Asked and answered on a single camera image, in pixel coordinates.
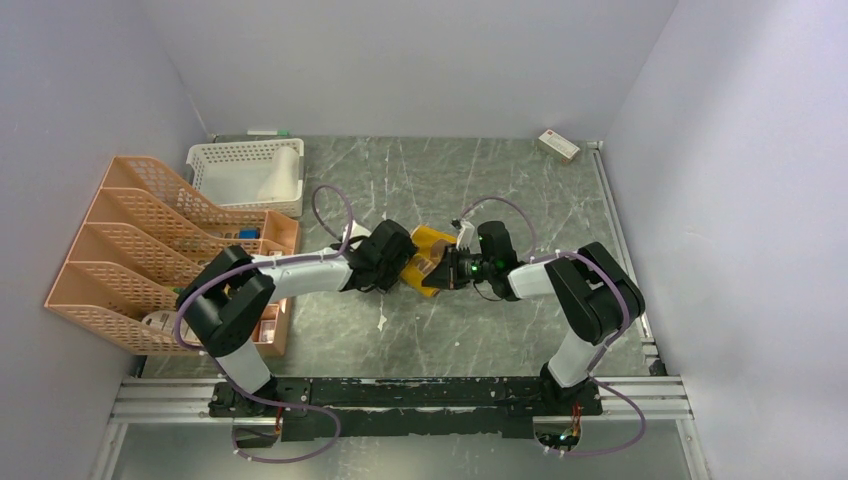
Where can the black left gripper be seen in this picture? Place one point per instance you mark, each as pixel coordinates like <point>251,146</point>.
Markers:
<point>384,282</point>

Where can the orange compartment organiser tray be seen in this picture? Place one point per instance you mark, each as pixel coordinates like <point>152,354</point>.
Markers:
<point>248,285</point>

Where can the aluminium frame rail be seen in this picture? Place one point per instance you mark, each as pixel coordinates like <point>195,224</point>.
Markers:
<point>185,401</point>

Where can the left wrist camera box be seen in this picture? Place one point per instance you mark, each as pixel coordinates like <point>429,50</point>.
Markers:
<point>355,234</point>

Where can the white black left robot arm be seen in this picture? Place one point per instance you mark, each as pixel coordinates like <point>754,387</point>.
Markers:
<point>325,270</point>

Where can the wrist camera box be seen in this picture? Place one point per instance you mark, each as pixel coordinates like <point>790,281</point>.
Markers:
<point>355,234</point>
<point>466,233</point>

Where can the orange mesh file rack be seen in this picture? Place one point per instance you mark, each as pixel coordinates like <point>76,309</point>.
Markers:
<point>146,233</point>

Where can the white packet in file rack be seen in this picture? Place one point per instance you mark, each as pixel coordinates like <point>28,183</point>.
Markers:
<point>162,320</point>

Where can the yellow grey patterned towel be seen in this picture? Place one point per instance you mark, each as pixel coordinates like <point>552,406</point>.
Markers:
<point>430,244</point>

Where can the white red small box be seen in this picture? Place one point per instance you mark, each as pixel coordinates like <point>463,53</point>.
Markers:
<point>557,146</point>

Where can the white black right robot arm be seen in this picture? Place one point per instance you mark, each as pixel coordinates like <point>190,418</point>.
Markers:
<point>598,299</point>

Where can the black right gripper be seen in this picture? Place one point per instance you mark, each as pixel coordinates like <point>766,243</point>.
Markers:
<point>446,275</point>

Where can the white green marker pen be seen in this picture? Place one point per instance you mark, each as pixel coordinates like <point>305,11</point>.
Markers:
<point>268,133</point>

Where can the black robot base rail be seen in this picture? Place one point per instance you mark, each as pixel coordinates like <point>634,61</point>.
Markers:
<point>313,408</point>

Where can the white perforated plastic basket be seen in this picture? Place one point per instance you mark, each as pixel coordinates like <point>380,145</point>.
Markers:
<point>230,174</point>

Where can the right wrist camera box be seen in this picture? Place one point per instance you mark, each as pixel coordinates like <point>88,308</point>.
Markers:
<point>466,233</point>

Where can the blue item in organiser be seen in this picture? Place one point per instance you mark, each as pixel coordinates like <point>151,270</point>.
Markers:
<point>249,234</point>

